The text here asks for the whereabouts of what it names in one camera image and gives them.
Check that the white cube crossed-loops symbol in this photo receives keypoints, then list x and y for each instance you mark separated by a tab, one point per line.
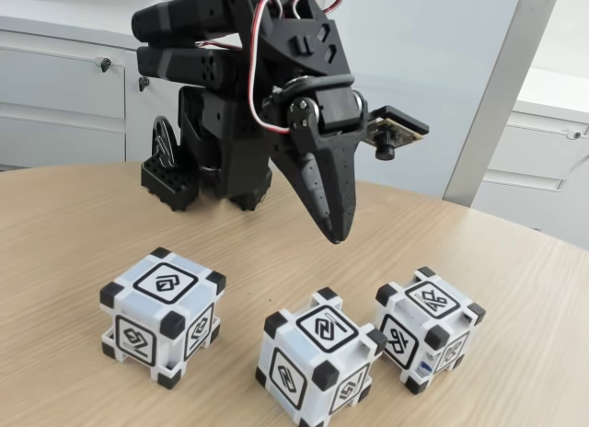
428	326

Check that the white cube zigzag symbol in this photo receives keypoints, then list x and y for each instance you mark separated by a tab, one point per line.
317	353

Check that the black table clamp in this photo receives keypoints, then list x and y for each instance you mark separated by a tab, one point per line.
165	185

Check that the black cabinet key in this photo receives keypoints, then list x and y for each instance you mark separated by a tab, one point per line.
104	65
144	83

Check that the white drawer cabinet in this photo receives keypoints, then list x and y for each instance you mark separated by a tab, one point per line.
529	160

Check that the white cube stacked-squares symbol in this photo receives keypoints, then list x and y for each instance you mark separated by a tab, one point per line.
161	307

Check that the silver cabinet lock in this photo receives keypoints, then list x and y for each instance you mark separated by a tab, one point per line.
575	134

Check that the white wide cabinet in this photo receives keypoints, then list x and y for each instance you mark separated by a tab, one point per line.
55	91

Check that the gripper camera circuit board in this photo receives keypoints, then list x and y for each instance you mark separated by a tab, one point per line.
398	132

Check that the grey metal post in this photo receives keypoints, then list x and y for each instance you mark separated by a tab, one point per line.
501	100

